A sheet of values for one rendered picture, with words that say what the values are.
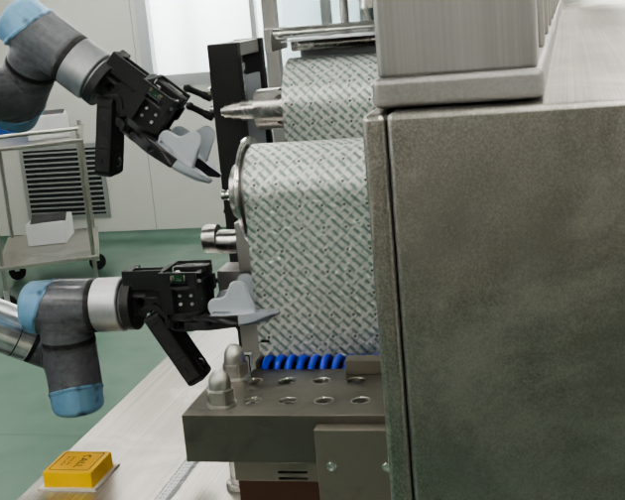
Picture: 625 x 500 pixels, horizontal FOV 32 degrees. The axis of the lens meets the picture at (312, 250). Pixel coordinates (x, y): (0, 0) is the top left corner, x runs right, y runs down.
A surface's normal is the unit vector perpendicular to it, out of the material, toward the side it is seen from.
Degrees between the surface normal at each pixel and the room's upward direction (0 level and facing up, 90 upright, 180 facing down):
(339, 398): 0
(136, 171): 90
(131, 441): 0
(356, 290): 90
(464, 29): 90
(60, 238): 90
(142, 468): 0
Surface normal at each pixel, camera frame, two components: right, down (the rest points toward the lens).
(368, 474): -0.22, 0.24
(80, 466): -0.09, -0.97
